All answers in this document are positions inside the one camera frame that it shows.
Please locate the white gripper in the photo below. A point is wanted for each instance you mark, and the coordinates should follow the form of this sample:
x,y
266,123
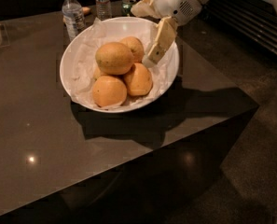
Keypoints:
x,y
175,1

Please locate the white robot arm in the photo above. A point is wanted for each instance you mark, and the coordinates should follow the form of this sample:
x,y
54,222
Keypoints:
x,y
256,19

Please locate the green soda can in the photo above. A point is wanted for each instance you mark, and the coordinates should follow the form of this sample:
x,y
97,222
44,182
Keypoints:
x,y
126,7

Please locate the tan object behind bottle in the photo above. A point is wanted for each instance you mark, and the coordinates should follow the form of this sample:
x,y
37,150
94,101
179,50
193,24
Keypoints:
x,y
86,11

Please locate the capped water bottle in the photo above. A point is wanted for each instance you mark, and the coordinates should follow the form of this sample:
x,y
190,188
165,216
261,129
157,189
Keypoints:
x,y
74,18

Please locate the black slatted grille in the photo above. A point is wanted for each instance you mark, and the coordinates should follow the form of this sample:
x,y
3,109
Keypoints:
x,y
257,19

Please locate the white paper liner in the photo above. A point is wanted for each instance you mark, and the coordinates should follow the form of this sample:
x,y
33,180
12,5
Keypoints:
x,y
88,53

